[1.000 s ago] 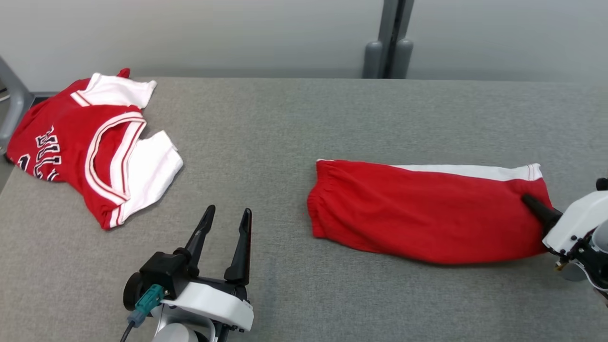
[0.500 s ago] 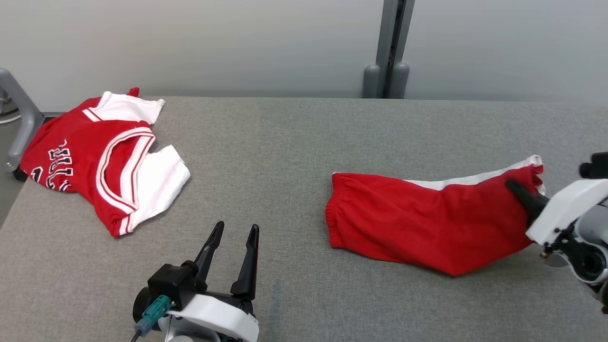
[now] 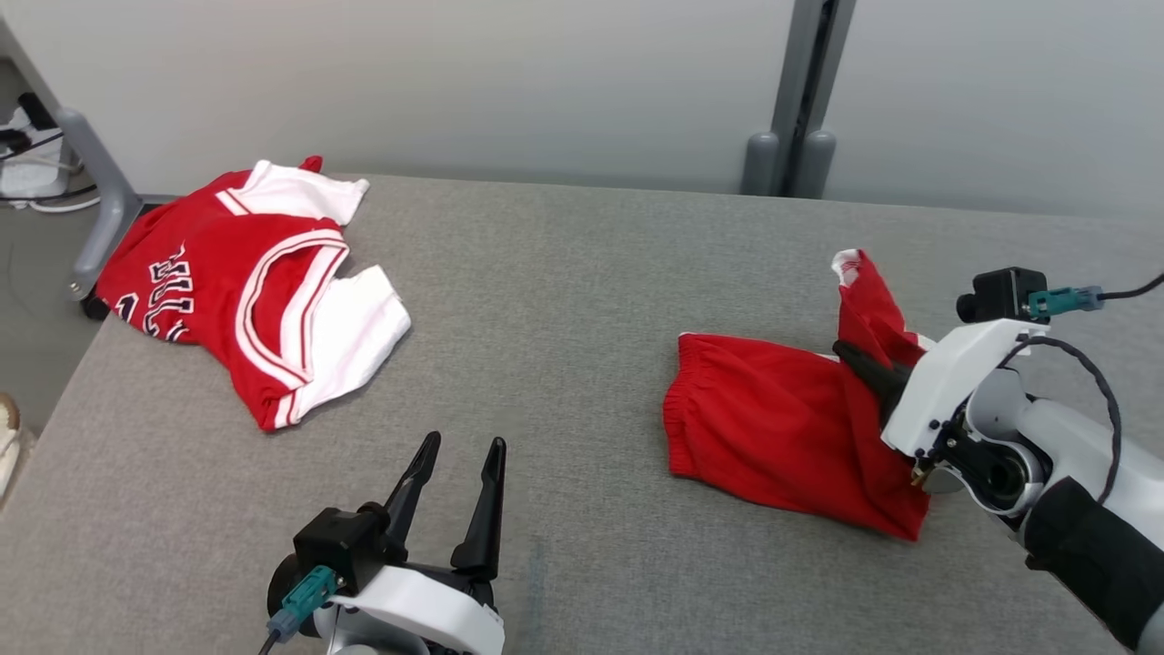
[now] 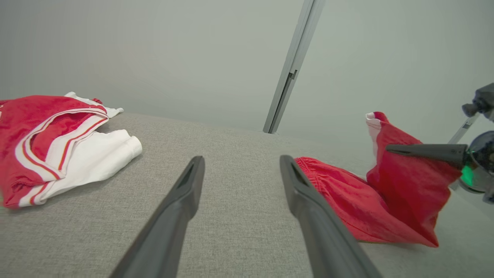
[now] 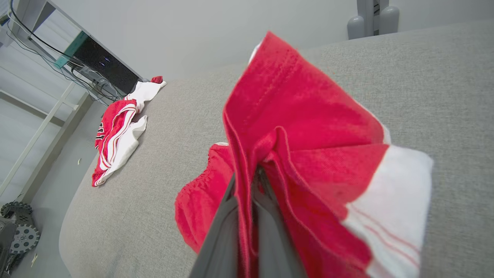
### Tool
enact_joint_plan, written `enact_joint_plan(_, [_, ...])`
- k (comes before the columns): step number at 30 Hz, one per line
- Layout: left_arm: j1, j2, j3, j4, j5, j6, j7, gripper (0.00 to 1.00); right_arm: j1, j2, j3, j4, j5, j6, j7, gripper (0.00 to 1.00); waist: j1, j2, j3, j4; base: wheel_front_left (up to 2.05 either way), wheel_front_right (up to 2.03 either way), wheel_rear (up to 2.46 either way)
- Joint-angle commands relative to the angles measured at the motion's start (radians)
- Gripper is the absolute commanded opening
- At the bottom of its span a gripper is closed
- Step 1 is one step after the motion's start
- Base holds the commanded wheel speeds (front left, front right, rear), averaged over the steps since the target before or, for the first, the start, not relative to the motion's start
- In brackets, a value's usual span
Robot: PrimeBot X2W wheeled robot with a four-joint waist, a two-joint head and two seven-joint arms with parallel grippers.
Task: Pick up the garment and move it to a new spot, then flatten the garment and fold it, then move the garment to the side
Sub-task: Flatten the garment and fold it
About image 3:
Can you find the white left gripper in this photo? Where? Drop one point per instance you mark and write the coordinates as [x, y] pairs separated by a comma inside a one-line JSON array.
[[418, 619]]

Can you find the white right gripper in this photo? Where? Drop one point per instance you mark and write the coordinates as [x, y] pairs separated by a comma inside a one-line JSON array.
[[955, 373]]

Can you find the red Bulls shorts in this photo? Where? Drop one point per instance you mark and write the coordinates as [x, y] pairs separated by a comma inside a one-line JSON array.
[[773, 428]]

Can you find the red white Bulls jersey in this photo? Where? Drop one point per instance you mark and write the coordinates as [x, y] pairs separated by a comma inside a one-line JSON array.
[[218, 273]]

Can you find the beige white shoe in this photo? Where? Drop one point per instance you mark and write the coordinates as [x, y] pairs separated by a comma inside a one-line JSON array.
[[7, 446]]

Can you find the grey metal leg with caster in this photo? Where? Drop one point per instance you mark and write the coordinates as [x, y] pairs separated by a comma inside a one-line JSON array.
[[109, 209]]

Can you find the white power strip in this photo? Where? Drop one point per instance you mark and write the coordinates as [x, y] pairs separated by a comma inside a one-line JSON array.
[[32, 168]]

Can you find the black power adapter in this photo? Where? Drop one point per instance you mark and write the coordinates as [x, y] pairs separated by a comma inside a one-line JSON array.
[[36, 109]]

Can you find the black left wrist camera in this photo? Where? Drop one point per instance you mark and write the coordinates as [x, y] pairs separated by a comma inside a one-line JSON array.
[[341, 546]]

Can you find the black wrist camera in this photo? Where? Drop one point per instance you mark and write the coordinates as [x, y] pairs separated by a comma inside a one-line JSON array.
[[996, 293], [341, 546]]

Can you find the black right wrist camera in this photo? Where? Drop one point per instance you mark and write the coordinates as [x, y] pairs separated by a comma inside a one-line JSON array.
[[996, 293]]

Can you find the grey partition post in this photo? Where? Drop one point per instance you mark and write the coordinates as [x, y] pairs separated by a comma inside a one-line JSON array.
[[791, 91]]

